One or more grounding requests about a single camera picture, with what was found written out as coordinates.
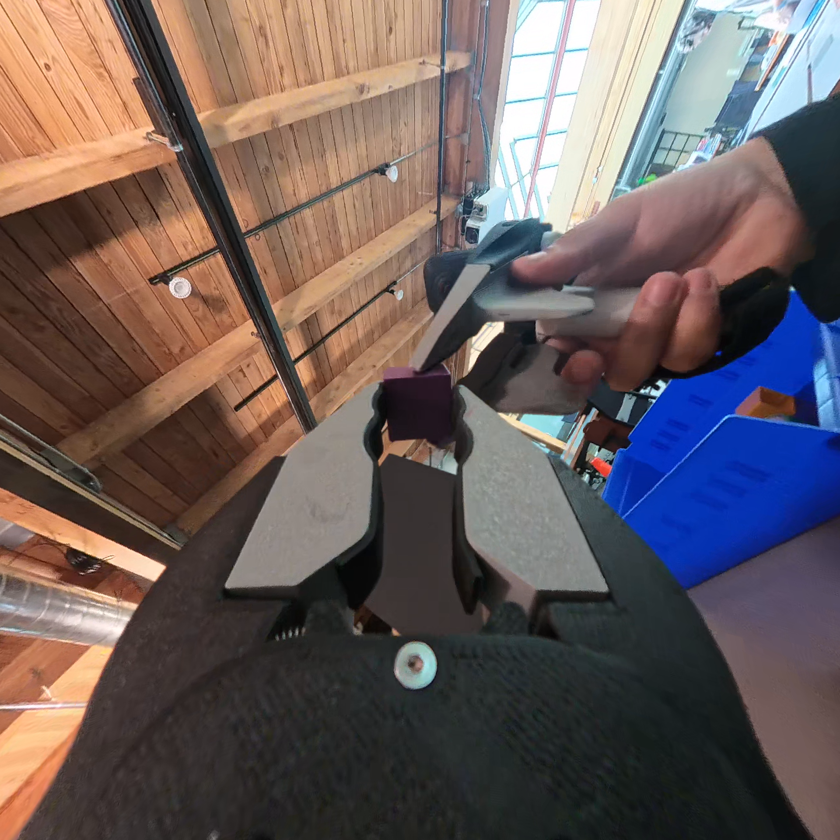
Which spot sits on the black ceiling rail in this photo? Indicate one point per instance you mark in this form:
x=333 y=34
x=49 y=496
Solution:
x=216 y=216

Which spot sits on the purple block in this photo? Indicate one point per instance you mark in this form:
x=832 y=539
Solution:
x=420 y=407

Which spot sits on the ceiling projector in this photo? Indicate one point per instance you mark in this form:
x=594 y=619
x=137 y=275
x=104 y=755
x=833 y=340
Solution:
x=485 y=213

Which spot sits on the orange plastic part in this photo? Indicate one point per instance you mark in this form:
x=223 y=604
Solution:
x=764 y=403

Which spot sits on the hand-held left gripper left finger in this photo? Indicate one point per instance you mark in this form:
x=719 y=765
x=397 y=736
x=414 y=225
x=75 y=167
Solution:
x=308 y=518

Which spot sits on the person's right hand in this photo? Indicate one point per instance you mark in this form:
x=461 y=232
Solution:
x=689 y=216

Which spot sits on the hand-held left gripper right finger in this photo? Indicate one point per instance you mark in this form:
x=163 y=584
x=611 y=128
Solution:
x=525 y=518

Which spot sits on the person's right forearm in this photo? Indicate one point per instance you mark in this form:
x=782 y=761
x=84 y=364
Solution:
x=814 y=197

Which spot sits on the blue plastic bin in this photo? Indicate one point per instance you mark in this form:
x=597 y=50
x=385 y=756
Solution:
x=722 y=492

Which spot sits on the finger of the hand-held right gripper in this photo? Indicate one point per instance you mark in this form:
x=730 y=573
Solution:
x=453 y=315
x=538 y=387

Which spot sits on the silver ventilation duct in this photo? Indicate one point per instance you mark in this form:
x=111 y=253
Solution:
x=59 y=610

